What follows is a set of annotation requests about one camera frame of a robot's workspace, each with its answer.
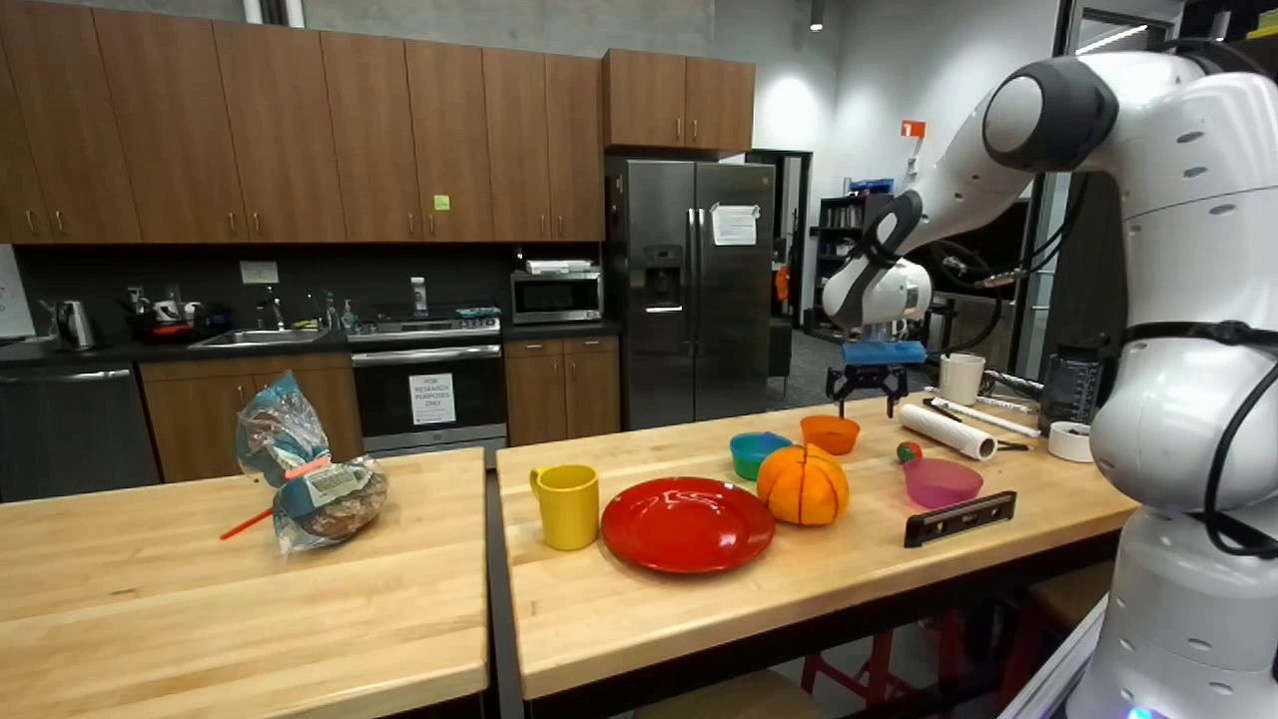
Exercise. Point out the pink plastic bowl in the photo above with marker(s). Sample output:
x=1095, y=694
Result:
x=946, y=479

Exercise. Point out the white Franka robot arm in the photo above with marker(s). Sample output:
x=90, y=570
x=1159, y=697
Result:
x=1201, y=203

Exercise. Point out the white paper notice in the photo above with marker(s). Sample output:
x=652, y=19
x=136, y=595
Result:
x=433, y=401
x=734, y=224

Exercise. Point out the silver microwave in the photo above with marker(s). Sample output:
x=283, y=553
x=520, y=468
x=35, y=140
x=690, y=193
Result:
x=557, y=297

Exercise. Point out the clear plastic bag with items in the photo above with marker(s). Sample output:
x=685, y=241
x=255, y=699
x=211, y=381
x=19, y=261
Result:
x=315, y=494

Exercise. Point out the teal green bowl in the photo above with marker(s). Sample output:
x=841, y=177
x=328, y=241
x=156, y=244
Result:
x=757, y=456

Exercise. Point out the white bottle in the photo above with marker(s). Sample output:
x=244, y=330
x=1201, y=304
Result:
x=423, y=297

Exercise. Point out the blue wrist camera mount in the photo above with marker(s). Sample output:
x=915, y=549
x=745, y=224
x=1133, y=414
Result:
x=886, y=352

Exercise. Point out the red toy strawberry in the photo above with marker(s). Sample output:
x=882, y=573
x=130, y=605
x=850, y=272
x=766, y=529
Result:
x=908, y=452

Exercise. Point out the dark bookshelf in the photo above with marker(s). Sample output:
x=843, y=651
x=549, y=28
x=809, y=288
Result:
x=843, y=266

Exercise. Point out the stainless steel fridge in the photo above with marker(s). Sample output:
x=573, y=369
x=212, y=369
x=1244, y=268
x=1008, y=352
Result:
x=685, y=333

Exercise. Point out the black spirit level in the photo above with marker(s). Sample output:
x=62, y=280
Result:
x=960, y=522

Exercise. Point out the brown sink base cabinet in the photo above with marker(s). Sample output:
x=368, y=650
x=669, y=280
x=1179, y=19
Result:
x=202, y=414

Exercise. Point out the wooden seat red stool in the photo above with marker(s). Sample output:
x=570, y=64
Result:
x=882, y=666

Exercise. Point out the red glossy plate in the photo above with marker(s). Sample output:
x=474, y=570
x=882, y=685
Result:
x=685, y=523

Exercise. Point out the black dishwasher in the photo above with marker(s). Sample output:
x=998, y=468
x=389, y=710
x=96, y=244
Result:
x=74, y=434

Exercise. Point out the green sticky note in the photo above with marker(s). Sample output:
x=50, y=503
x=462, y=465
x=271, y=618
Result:
x=440, y=205

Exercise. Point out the yellow mug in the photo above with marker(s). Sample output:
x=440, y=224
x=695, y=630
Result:
x=570, y=511

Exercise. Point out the orange plastic bowl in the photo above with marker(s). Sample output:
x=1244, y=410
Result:
x=834, y=437

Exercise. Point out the orange plush basketball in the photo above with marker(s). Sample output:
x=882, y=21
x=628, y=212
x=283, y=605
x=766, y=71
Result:
x=806, y=489

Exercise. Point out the white tape roll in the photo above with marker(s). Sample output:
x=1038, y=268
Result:
x=1071, y=441

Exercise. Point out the black built-in oven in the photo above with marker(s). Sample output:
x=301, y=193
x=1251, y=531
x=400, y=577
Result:
x=380, y=401

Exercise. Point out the red straw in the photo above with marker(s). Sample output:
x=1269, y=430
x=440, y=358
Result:
x=244, y=523

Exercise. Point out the orange wall sign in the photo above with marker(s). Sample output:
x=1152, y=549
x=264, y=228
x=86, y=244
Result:
x=914, y=129

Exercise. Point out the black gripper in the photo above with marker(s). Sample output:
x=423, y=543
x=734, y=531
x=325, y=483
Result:
x=882, y=376

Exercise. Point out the brown base cabinet with drawers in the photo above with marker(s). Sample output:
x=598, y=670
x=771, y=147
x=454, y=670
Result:
x=561, y=384

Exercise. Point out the brown cabinet over fridge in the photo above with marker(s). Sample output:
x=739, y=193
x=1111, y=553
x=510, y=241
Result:
x=682, y=103

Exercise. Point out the white paper towel roll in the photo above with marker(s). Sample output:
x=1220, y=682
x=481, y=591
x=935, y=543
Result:
x=946, y=430

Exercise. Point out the long brown upper cabinets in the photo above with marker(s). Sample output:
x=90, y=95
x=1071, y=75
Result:
x=295, y=133

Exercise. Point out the silver kettle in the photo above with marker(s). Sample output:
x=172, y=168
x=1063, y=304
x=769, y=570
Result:
x=74, y=326

